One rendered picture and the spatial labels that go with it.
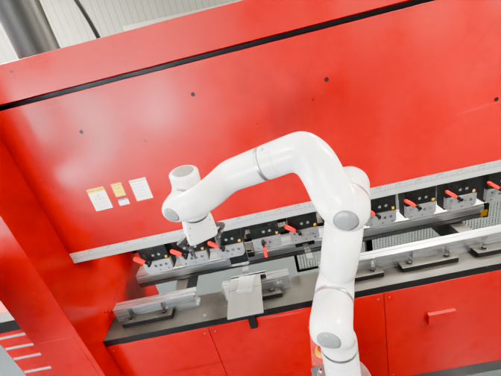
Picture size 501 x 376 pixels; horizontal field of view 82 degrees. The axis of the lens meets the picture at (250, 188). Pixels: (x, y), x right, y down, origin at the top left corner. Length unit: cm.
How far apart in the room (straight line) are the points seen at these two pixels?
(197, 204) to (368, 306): 129
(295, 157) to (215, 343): 142
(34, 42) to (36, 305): 118
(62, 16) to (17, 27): 233
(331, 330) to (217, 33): 109
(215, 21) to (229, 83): 23
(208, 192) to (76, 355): 141
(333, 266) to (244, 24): 93
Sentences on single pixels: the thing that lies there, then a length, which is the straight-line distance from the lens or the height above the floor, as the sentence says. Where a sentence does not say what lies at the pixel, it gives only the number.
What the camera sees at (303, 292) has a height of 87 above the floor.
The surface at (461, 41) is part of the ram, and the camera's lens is 157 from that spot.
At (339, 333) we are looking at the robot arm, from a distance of 90.
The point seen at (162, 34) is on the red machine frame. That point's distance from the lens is 131.
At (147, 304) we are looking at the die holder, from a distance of 191.
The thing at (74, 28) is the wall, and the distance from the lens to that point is 389.
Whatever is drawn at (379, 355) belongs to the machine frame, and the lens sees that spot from 215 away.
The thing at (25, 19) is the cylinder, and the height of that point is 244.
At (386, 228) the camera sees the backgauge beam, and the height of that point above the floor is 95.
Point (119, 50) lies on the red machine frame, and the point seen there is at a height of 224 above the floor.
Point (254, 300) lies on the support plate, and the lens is 158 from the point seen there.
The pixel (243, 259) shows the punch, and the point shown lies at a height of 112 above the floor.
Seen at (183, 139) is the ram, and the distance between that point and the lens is 135.
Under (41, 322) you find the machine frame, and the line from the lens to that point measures 188.
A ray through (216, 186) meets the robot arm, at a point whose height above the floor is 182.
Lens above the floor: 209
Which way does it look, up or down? 23 degrees down
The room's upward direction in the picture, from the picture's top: 14 degrees counter-clockwise
